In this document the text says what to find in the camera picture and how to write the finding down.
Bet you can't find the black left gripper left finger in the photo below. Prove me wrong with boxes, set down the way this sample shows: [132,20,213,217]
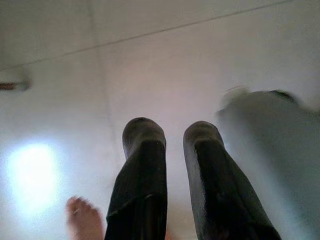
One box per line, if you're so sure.
[104,116,168,240]

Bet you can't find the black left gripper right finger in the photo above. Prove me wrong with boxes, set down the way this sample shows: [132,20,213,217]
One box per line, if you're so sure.
[182,120,282,240]

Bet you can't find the person's bare foot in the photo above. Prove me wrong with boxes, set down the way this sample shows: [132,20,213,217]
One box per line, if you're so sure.
[66,196,105,240]

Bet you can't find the grey robot foot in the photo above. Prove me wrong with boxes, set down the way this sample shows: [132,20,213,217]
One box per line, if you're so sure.
[216,86,320,240]

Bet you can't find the white and brown blurred object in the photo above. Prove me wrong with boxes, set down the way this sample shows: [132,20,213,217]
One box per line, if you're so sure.
[0,68,32,92]

